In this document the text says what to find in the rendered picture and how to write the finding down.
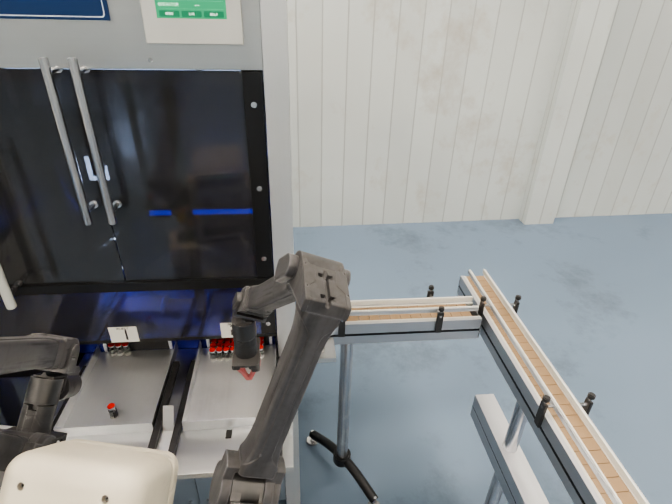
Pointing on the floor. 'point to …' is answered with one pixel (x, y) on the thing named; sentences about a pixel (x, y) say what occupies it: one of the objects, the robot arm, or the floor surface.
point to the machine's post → (280, 175)
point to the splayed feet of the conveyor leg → (344, 464)
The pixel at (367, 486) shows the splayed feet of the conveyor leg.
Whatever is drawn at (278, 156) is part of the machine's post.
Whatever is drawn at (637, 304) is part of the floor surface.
